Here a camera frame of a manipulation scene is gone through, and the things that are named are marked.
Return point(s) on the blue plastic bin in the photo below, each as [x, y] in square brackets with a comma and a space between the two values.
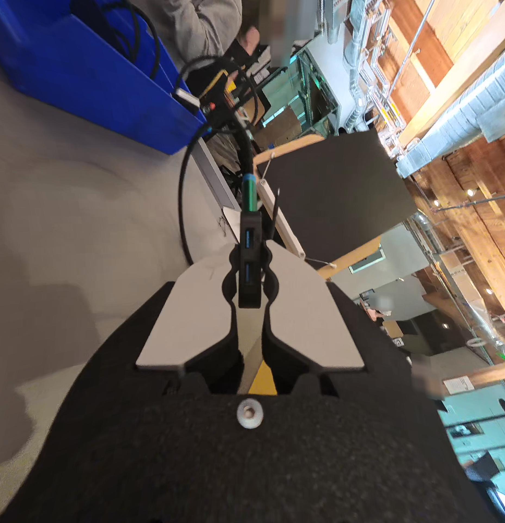
[72, 73]

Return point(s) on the grey desk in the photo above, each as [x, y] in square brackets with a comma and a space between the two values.
[72, 224]

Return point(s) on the wood-framed black panel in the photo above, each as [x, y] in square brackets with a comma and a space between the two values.
[338, 196]

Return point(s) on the black hub adapter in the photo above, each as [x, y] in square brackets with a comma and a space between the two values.
[250, 286]

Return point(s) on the black bag yellow trim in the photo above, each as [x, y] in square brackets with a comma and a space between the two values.
[207, 79]

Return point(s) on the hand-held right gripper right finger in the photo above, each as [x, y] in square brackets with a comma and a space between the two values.
[313, 322]

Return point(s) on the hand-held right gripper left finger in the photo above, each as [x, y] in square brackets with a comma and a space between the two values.
[187, 322]

